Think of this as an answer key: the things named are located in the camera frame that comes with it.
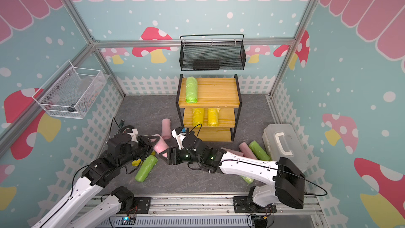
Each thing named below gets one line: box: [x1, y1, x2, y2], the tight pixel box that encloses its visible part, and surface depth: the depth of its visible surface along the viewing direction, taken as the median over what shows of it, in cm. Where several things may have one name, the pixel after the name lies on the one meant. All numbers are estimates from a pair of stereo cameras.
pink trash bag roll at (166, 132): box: [161, 118, 172, 140], surface depth 102 cm
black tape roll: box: [122, 125, 135, 135], surface depth 101 cm
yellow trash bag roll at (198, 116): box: [191, 107, 205, 128], surface depth 84 cm
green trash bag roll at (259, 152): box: [248, 140, 271, 161], surface depth 91 cm
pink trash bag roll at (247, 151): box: [238, 141, 258, 160], surface depth 91 cm
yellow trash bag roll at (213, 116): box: [207, 107, 221, 127], surface depth 85 cm
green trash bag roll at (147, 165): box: [135, 154, 159, 183], surface depth 82 cm
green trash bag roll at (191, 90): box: [185, 76, 198, 104], surface depth 73 cm
